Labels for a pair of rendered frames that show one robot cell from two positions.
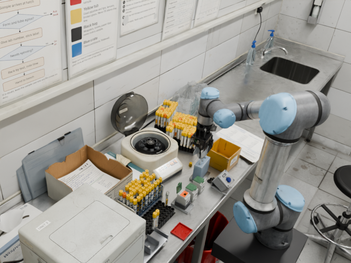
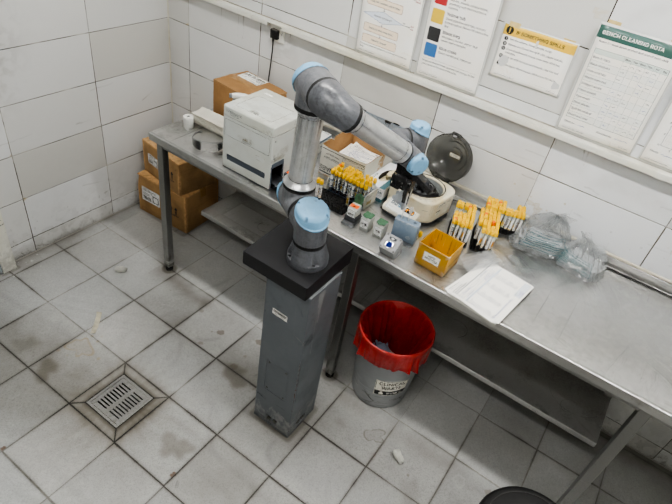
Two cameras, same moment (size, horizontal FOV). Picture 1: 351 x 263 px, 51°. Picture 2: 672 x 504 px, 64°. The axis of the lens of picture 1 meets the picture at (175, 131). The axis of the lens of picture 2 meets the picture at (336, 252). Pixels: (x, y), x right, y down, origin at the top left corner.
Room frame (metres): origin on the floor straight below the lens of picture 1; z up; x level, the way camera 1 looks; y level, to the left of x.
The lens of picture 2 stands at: (1.04, -1.91, 2.17)
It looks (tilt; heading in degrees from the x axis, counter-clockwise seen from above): 39 degrees down; 87
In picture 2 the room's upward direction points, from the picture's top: 11 degrees clockwise
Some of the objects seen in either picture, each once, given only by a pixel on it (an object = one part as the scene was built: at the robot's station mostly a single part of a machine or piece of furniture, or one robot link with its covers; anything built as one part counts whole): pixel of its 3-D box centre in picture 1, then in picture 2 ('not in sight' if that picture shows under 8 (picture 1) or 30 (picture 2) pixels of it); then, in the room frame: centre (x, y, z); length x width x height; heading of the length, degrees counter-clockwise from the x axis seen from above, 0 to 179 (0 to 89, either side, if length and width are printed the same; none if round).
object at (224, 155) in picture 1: (222, 155); (438, 252); (1.53, -0.26, 0.93); 0.13 x 0.13 x 0.10; 57
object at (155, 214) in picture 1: (155, 210); (332, 192); (1.09, 0.04, 0.93); 0.17 x 0.09 x 0.11; 149
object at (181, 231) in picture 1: (181, 231); not in sight; (1.04, -0.07, 0.88); 0.07 x 0.07 x 0.01; 59
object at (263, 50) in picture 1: (276, 50); not in sight; (3.07, -0.77, 0.94); 0.24 x 0.17 x 0.14; 59
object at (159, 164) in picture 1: (152, 153); (417, 197); (1.47, 0.10, 0.94); 0.30 x 0.24 x 0.12; 50
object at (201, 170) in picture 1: (200, 168); (405, 230); (1.40, -0.14, 0.92); 0.10 x 0.07 x 0.10; 155
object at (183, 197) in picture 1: (183, 199); (353, 212); (1.19, -0.07, 0.92); 0.05 x 0.04 x 0.06; 61
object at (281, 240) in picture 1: (276, 225); (308, 248); (1.03, -0.44, 0.99); 0.15 x 0.15 x 0.10
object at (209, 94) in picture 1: (209, 102); (417, 137); (1.35, -0.12, 1.33); 0.09 x 0.08 x 0.11; 28
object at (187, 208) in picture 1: (182, 203); (352, 217); (1.19, -0.07, 0.89); 0.09 x 0.05 x 0.04; 61
